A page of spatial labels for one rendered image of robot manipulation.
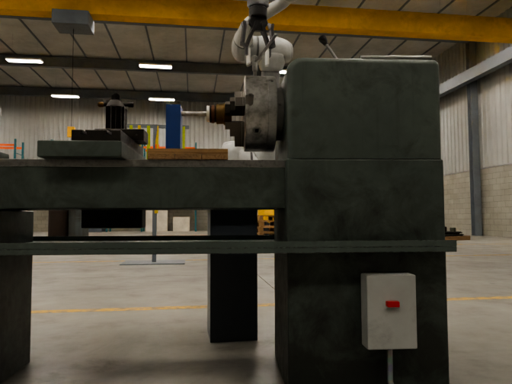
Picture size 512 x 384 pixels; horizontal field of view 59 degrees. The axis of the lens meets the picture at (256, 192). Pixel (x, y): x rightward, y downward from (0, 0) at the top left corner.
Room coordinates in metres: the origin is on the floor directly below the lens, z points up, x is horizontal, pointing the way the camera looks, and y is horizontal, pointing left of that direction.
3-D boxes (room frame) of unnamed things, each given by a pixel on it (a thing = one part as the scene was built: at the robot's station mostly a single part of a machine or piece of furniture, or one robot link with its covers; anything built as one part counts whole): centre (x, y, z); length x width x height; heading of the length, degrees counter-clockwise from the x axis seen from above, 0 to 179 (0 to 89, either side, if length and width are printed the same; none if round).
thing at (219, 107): (1.86, 0.15, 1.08); 0.09 x 0.09 x 0.09; 3
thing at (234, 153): (2.51, 0.13, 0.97); 0.18 x 0.16 x 0.22; 99
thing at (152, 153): (1.85, 0.27, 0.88); 0.36 x 0.30 x 0.04; 3
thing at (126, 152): (1.87, 0.65, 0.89); 0.53 x 0.30 x 0.06; 3
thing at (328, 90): (1.92, -0.40, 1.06); 0.59 x 0.48 x 0.39; 93
